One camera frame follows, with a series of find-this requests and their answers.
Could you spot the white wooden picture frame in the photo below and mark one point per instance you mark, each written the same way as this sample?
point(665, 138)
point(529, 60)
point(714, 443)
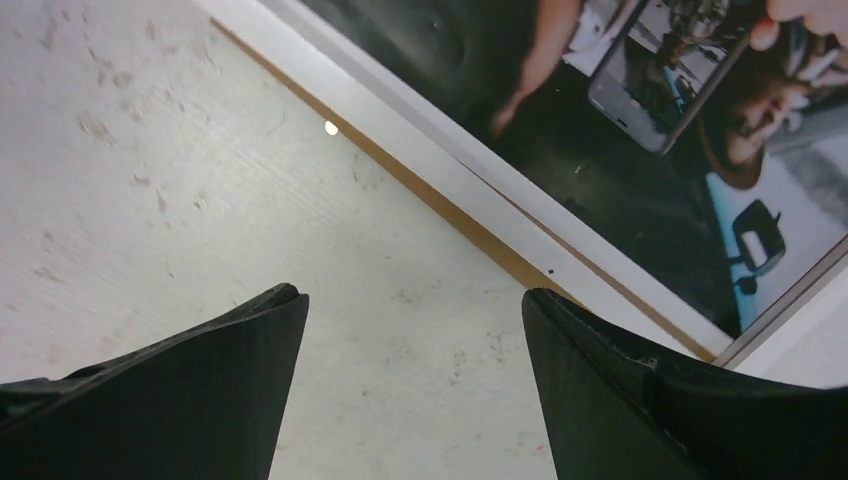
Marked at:
point(808, 349)

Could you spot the glossy photo print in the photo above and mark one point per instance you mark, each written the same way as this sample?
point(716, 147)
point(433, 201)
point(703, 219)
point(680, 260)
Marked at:
point(704, 141)

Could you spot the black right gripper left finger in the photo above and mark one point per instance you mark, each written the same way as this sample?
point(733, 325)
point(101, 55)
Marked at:
point(206, 403)

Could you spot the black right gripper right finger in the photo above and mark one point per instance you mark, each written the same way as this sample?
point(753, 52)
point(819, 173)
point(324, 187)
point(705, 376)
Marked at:
point(619, 406)

